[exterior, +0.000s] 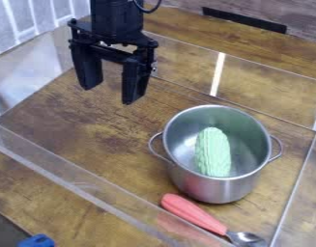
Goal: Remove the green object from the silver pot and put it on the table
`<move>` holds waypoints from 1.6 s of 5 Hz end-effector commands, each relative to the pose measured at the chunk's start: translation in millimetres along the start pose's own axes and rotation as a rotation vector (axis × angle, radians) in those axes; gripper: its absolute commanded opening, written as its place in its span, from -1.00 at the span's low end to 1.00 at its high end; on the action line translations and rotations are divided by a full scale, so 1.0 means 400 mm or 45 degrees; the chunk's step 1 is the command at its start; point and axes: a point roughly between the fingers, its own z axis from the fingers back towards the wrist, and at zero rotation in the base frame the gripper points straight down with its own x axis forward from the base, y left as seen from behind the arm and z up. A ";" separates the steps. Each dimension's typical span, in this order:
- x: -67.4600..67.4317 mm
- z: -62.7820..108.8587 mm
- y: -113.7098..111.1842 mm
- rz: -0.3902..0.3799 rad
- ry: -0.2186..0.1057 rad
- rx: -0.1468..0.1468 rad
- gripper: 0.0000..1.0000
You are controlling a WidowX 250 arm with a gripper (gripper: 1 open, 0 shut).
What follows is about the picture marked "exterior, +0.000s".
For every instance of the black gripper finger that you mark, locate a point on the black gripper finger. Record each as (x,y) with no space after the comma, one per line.
(135,80)
(87,66)

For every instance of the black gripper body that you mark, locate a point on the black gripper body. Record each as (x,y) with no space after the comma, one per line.
(113,33)

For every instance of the green bumpy toy gourd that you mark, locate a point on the green bumpy toy gourd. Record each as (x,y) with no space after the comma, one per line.
(212,153)

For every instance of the silver metal pot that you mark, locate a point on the silver metal pot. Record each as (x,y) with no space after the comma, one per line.
(253,148)

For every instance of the blue object at edge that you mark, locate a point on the blue object at edge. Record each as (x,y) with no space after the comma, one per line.
(38,240)

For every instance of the black strip on wall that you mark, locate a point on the black strip on wall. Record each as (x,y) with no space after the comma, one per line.
(247,20)

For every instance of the clear acrylic enclosure wall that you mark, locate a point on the clear acrylic enclosure wall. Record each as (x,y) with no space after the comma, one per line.
(82,168)

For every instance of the red handled metal spoon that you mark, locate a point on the red handled metal spoon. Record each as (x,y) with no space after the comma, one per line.
(193,214)

